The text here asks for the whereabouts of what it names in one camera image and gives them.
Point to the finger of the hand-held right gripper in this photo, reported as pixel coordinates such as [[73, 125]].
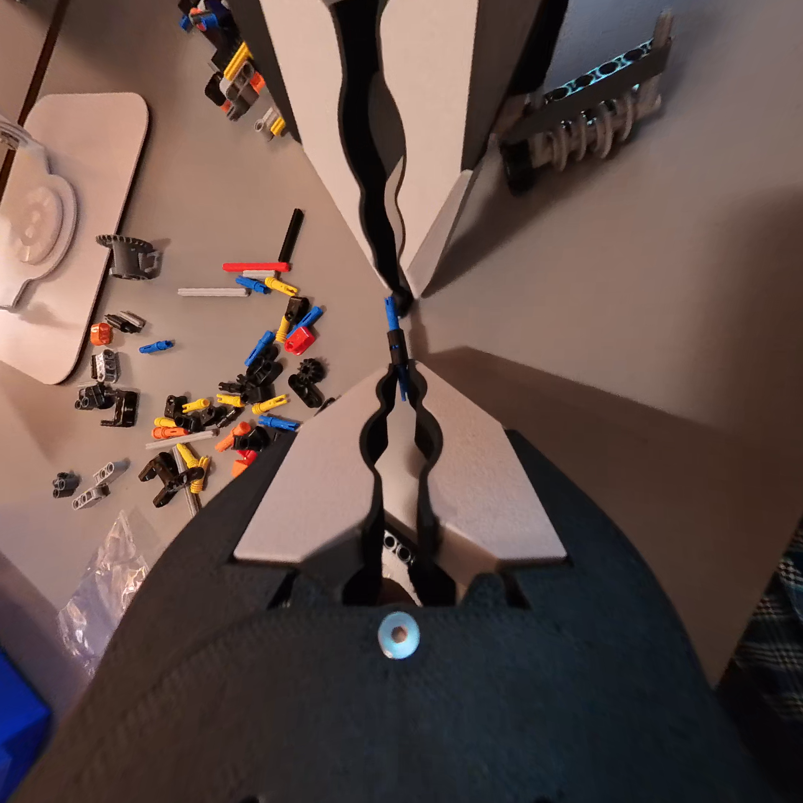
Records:
[[307, 75], [451, 75]]

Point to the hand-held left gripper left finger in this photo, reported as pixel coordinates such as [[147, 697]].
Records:
[[307, 489]]

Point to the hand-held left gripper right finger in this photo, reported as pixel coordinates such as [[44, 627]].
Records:
[[495, 489]]

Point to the black lego beam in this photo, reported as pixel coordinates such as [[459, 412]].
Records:
[[398, 552]]

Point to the pile of lego pieces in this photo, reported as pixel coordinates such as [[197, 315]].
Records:
[[301, 339]]

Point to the blue pin with black bush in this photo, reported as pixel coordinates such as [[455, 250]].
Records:
[[394, 326]]

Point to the small black lego connector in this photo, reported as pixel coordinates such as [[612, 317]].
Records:
[[403, 302]]

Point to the lego chassis assembly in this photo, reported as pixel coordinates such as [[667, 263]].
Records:
[[238, 75]]

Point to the small black lego gear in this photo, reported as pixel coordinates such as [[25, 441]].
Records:
[[310, 370]]

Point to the black lego axle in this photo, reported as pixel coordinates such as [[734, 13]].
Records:
[[291, 235]]

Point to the red lego axle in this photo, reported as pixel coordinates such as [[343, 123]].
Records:
[[257, 266]]

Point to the blue lego pin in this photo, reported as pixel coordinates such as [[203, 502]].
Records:
[[157, 346]]

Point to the long grey lego axle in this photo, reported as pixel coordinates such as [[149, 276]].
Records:
[[213, 292]]

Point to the light grey lego connector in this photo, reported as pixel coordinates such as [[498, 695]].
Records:
[[105, 365]]

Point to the orange rounded lego piece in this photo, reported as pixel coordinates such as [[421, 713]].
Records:
[[100, 334]]

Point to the grey worm gear beam assembly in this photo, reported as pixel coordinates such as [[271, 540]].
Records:
[[596, 94]]

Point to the light grey short beam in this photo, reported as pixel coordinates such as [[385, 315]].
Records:
[[113, 470], [91, 497]]

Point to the empty clear plastic bag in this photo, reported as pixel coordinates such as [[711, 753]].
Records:
[[106, 583]]

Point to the black double connector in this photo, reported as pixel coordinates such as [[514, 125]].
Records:
[[94, 398]]

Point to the dark grey double connector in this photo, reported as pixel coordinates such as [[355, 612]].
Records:
[[66, 484]]

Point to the black and grey connector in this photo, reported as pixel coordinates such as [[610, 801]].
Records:
[[125, 322]]

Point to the dark grey differential gear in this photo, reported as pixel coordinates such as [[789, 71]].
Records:
[[132, 258]]

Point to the person's plaid shirt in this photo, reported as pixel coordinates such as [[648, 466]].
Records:
[[771, 627]]

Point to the clear stand with round foot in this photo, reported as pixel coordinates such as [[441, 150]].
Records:
[[34, 219]]

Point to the blue plastic box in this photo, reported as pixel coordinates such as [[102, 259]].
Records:
[[22, 721]]

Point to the black lego frame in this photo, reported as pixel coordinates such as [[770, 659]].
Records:
[[128, 408]]

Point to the white rounded base plate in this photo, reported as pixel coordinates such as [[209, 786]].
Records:
[[106, 157]]

